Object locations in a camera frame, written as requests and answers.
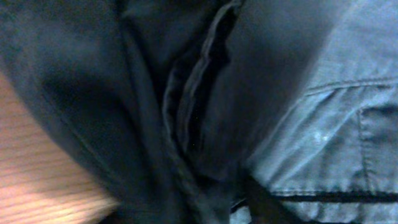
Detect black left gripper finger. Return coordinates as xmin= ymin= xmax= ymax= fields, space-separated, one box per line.
xmin=241 ymin=172 xmax=304 ymax=224

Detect dark blue denim shorts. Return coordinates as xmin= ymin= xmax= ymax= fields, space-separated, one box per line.
xmin=0 ymin=0 xmax=398 ymax=224

